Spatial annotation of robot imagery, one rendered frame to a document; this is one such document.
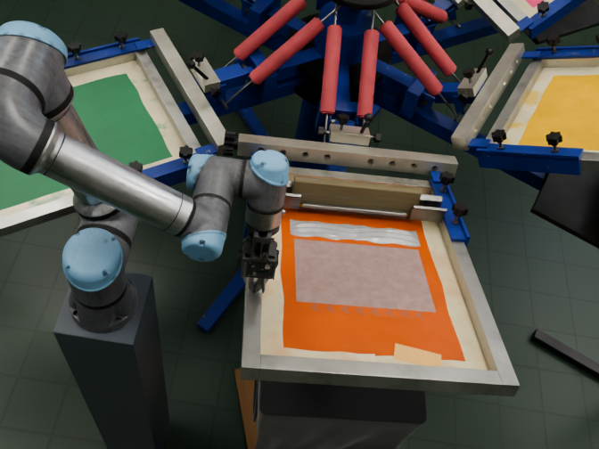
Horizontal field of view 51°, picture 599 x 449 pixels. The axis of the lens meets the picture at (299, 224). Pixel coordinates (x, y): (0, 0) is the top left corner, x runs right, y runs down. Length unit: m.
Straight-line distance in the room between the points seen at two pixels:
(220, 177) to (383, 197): 0.68
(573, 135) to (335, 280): 0.92
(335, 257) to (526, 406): 1.59
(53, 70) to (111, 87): 1.16
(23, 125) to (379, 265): 0.95
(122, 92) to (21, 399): 1.28
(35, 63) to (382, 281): 0.94
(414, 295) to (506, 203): 2.01
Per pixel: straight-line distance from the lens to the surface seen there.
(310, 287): 1.52
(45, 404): 2.74
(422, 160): 1.97
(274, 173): 1.18
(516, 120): 2.21
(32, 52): 1.12
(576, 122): 2.16
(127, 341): 1.48
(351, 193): 1.73
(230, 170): 1.20
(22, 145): 1.04
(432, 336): 1.49
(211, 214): 1.14
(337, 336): 1.42
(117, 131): 2.14
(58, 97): 1.15
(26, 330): 2.88
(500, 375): 1.42
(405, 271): 1.64
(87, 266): 1.31
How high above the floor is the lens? 2.55
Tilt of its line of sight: 56 degrees down
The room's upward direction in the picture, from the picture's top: 14 degrees clockwise
